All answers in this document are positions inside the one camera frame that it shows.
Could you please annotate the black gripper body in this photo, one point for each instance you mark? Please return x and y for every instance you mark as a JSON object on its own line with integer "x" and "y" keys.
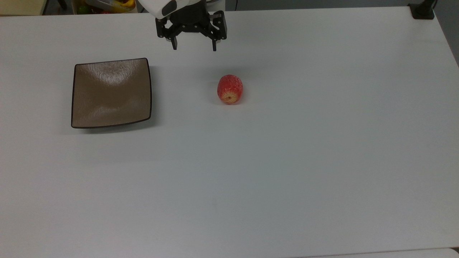
{"x": 189, "y": 16}

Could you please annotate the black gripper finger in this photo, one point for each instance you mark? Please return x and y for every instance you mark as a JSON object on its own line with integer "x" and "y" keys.
{"x": 219, "y": 27}
{"x": 163, "y": 29}

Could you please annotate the red apple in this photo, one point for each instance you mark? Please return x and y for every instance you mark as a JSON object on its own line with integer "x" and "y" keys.
{"x": 230, "y": 89}

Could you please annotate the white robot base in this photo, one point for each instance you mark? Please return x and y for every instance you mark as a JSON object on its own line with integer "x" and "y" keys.
{"x": 217, "y": 4}

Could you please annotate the brown square ceramic plate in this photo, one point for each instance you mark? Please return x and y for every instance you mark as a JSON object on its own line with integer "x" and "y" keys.
{"x": 111, "y": 94}

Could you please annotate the bowl of mixed fruit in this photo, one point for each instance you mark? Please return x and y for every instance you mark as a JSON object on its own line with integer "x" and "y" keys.
{"x": 107, "y": 5}

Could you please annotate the yellow wooden furniture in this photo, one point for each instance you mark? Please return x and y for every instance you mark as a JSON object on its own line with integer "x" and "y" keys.
{"x": 19, "y": 6}

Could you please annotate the black table clamp mount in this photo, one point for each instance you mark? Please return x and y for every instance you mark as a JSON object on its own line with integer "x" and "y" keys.
{"x": 422, "y": 10}

